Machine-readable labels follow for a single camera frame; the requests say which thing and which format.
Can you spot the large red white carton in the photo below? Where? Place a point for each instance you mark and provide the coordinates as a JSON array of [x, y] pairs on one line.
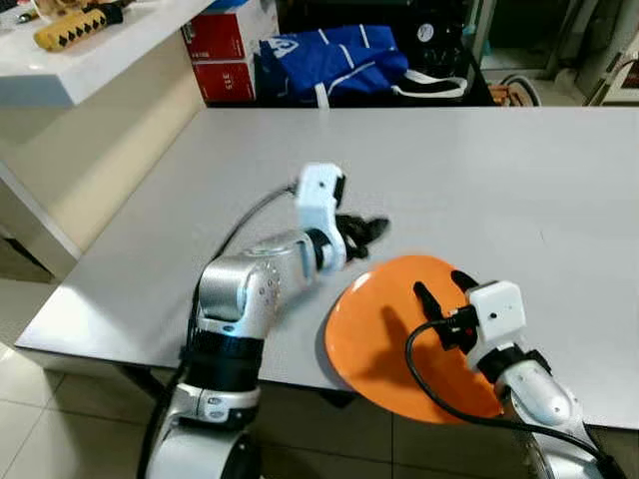
[[225, 35]]

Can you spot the orange plate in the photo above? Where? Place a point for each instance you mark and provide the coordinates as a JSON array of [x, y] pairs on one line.
[[369, 339]]

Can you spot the white countertop slab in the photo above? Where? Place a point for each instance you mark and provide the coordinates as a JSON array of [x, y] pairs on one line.
[[100, 65]]

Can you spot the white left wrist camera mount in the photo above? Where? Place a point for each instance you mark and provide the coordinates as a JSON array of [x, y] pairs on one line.
[[318, 195]]

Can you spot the yellow black tool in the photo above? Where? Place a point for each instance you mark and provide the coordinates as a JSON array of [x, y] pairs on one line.
[[75, 30]]

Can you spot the black machine with dial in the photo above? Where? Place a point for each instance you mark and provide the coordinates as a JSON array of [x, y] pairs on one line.
[[449, 50]]

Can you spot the blue fabric bag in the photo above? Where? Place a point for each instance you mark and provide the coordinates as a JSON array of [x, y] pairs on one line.
[[329, 65]]

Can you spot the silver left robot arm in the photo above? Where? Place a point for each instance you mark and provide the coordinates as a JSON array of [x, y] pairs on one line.
[[250, 284]]

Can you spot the white glass door cabinet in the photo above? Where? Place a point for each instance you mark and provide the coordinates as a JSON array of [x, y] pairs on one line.
[[621, 80]]

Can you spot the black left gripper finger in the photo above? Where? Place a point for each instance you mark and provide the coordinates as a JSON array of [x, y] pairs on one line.
[[371, 227], [363, 244]]

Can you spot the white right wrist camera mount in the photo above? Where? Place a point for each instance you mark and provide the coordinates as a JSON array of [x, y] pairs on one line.
[[496, 309]]

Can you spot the small red carton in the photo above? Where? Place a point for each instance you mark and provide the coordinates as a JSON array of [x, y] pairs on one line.
[[228, 82]]

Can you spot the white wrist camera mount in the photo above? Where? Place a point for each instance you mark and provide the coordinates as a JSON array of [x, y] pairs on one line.
[[318, 195], [496, 309]]

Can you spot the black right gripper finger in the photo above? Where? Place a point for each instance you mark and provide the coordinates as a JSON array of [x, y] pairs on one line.
[[465, 282], [427, 304]]

